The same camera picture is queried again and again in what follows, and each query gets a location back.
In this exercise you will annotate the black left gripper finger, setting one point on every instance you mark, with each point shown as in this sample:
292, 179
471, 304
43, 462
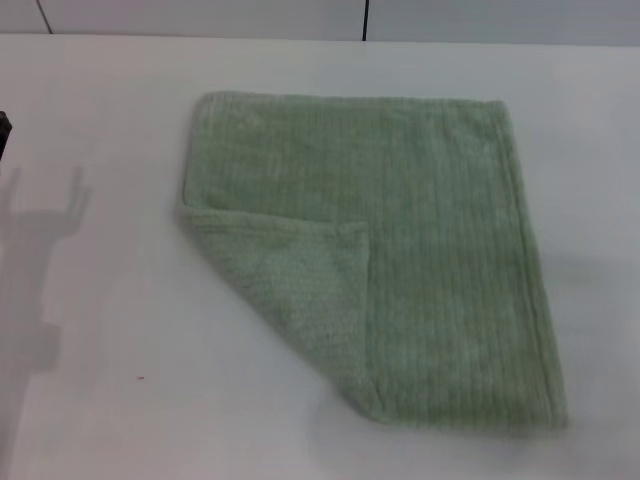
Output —
5, 131

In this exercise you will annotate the green ribbed towel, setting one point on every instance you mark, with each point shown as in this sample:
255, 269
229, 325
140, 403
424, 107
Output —
400, 240

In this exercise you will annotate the black vertical wall strip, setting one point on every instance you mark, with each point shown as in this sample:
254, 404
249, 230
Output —
365, 17

